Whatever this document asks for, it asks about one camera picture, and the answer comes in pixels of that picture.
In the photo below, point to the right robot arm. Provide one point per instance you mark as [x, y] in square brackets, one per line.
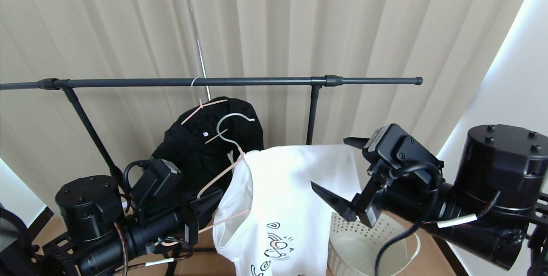
[496, 182]

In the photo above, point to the white garment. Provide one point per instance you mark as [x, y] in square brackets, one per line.
[291, 190]

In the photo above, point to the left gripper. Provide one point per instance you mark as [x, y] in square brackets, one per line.
[141, 237]

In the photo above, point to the black shorts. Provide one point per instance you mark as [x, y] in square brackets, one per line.
[188, 156]

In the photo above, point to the pink clothes hanger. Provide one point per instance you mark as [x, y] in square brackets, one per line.
[220, 175]
[201, 107]

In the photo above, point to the white laundry basket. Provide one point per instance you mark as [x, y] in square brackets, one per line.
[368, 246]

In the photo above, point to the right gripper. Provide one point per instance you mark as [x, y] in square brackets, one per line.
[411, 203]

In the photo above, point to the black clothes rack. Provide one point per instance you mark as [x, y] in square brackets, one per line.
[150, 82]

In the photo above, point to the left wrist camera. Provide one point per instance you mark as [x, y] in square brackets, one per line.
[156, 182]

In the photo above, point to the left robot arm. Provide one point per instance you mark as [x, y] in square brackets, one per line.
[85, 207]

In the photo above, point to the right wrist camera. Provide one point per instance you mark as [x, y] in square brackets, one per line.
[398, 147]

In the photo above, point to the beige curtain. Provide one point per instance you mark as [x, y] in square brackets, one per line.
[299, 19]

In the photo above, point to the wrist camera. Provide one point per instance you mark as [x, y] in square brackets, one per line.
[156, 182]
[398, 147]

